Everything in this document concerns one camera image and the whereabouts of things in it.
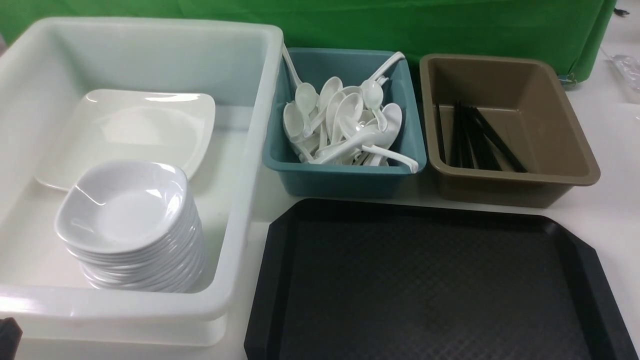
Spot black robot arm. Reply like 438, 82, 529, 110
0, 317, 23, 360

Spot clear plastic bag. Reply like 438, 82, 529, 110
609, 54, 640, 103

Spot large white plastic tub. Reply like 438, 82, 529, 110
1, 17, 283, 347

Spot black serving tray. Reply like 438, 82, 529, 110
244, 198, 639, 360

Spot black chopsticks in bin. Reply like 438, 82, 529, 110
434, 101, 528, 173

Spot brown plastic bin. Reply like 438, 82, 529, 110
419, 54, 601, 208

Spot stack of white bowls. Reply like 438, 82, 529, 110
54, 160, 206, 293

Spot pile of white spoons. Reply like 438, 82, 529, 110
281, 46, 419, 174

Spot teal plastic bin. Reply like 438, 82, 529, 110
262, 47, 428, 199

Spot large white square plate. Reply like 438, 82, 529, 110
34, 89, 217, 192

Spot green cloth backdrop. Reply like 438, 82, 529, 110
0, 0, 617, 82

